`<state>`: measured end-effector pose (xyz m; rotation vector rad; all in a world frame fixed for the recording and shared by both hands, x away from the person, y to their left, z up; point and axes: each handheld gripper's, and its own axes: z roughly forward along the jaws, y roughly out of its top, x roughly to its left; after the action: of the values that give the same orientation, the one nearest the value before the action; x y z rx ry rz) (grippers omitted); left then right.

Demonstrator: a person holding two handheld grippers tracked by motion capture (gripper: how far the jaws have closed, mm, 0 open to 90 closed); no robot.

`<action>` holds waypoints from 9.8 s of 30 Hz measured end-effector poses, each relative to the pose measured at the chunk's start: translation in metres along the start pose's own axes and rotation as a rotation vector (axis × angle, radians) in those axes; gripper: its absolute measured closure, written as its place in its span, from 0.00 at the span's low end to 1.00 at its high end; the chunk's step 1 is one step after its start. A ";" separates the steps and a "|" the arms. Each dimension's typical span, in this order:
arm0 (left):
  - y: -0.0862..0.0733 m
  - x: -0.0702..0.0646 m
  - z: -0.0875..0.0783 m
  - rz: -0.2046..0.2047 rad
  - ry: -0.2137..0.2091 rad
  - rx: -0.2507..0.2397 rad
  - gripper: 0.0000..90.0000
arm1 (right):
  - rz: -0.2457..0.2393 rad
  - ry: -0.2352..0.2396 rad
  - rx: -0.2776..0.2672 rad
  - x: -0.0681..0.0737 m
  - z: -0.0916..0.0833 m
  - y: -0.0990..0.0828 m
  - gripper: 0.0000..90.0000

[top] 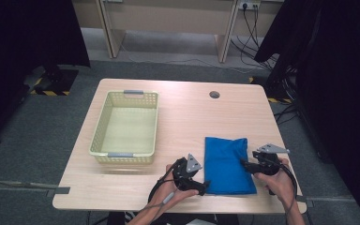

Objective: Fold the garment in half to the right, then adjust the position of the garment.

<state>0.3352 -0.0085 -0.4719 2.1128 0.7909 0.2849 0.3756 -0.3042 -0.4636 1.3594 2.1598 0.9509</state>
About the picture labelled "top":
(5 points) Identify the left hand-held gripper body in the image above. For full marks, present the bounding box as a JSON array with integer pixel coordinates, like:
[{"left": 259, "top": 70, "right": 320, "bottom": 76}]
[{"left": 172, "top": 153, "right": 203, "bottom": 191}]

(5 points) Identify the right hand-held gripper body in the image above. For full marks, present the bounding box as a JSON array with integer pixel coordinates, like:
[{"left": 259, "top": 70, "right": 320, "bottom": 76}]
[{"left": 252, "top": 143, "right": 291, "bottom": 176}]

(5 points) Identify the blue printed t-shirt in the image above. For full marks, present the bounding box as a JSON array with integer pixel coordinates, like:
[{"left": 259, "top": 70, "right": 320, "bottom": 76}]
[{"left": 203, "top": 136, "right": 258, "bottom": 196}]

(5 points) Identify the pale yellow plastic basket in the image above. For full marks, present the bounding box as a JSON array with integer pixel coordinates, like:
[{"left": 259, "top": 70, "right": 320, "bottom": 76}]
[{"left": 88, "top": 89, "right": 159, "bottom": 166}]

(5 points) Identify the person's right hand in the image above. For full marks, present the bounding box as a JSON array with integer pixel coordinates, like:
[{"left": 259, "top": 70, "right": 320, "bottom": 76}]
[{"left": 254, "top": 158, "right": 296, "bottom": 204}]

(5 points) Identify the person's left hand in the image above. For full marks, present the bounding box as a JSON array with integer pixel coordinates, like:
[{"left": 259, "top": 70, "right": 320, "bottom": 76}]
[{"left": 151, "top": 163, "right": 200, "bottom": 217}]

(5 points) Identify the grey tape strip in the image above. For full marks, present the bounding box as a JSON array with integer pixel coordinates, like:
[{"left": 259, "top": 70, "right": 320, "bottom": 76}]
[
  {"left": 46, "top": 187, "right": 71, "bottom": 198},
  {"left": 295, "top": 193, "right": 315, "bottom": 209}
]

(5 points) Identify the black stand base striped tape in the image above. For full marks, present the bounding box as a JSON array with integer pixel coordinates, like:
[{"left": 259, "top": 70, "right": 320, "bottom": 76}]
[
  {"left": 247, "top": 76, "right": 294, "bottom": 105},
  {"left": 27, "top": 64, "right": 80, "bottom": 98}
]

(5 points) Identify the dark curtain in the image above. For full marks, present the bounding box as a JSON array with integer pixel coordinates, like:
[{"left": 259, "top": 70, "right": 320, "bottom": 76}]
[
  {"left": 0, "top": 0, "right": 92, "bottom": 148},
  {"left": 254, "top": 0, "right": 360, "bottom": 225}
]

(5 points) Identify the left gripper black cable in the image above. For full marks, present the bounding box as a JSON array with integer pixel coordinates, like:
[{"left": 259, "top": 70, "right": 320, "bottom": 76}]
[{"left": 148, "top": 157, "right": 182, "bottom": 225}]

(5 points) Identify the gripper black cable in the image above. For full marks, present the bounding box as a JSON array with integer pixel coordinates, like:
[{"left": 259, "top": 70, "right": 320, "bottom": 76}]
[
  {"left": 277, "top": 162, "right": 298, "bottom": 217},
  {"left": 148, "top": 157, "right": 182, "bottom": 225}
]

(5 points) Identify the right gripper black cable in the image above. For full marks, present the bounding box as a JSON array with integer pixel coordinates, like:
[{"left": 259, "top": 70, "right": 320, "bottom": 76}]
[{"left": 277, "top": 162, "right": 298, "bottom": 217}]

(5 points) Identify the black floor cable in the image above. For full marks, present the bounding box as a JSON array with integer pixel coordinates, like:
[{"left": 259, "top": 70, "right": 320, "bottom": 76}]
[{"left": 273, "top": 102, "right": 299, "bottom": 126}]

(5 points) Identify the black power cable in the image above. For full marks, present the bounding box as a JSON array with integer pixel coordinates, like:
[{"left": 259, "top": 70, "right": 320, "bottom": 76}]
[
  {"left": 253, "top": 4, "right": 261, "bottom": 48},
  {"left": 241, "top": 4, "right": 263, "bottom": 51}
]

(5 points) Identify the white wall power socket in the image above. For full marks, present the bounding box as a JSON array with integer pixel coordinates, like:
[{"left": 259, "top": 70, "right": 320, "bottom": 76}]
[{"left": 237, "top": 0, "right": 262, "bottom": 9}]

